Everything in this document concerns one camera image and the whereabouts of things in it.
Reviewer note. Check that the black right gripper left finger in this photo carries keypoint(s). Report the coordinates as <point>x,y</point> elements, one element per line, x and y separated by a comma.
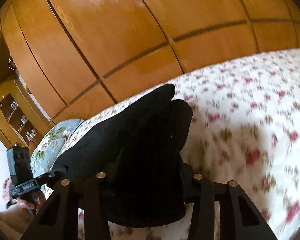
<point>72,209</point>

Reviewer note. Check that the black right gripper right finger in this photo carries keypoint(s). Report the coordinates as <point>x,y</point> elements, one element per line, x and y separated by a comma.
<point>239,217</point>

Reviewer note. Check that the black pants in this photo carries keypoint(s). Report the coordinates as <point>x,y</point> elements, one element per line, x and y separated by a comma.
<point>139,150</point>

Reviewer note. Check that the left forearm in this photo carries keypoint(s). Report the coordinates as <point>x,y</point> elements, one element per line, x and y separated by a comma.
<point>14,222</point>

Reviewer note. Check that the left hand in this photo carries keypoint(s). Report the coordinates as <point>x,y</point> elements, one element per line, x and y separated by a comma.
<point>34,204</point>

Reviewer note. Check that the light blue floral pillow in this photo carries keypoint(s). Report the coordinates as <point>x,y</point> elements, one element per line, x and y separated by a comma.
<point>47,151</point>

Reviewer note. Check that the wooden shelf cabinet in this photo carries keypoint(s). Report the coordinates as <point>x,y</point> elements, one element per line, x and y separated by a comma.
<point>21,122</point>

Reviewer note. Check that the floral white bedspread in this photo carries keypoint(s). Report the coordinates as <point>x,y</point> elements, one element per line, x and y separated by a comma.
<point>246,127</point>

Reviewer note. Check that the orange wooden wardrobe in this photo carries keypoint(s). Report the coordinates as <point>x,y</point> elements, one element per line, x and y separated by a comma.
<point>78,57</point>

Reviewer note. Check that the black camera box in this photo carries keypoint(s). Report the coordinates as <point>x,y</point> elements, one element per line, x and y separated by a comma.
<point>19,165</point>

